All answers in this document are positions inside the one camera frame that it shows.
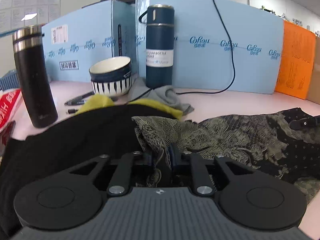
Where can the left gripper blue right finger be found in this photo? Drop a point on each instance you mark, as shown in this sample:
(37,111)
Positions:
(175,155)

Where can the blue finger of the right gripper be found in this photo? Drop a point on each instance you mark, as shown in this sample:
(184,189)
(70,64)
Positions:
(309,122)

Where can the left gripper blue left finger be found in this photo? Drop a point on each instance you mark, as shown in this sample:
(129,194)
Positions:
(147,158)

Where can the black lace patterned garment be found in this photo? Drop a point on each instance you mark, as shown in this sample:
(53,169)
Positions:
(264,142)

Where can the brown cardboard box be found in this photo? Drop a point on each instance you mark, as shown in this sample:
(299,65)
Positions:
(314,88)

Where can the grey cloth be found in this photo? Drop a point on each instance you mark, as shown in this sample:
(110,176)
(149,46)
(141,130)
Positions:
(160,98)

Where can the yellow cloth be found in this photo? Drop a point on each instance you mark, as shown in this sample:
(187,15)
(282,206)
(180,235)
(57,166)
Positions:
(98,101)

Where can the orange cardboard box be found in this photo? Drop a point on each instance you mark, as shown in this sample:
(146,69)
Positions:
(297,59)

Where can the black garment pile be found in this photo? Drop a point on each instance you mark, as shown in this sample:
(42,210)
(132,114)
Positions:
(84,136)

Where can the black pen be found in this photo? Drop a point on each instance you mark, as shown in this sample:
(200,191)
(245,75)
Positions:
(78,100)

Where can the striped ceramic bowl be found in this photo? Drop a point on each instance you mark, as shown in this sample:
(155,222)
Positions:
(111,77)

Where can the dark teal thermos bottle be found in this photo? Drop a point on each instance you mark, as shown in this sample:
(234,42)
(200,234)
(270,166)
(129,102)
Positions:
(159,45)

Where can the large light blue box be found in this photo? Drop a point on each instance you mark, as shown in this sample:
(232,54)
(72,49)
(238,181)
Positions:
(223,44)

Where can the small light blue box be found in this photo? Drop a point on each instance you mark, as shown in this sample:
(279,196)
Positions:
(78,40)

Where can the red white snack bag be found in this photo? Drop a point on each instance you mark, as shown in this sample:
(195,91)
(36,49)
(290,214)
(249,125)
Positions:
(10,100)

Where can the black steel thermos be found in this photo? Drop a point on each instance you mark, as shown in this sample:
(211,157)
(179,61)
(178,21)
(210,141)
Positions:
(32,76)

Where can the wall notice board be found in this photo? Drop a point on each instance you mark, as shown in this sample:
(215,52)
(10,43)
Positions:
(17,14)

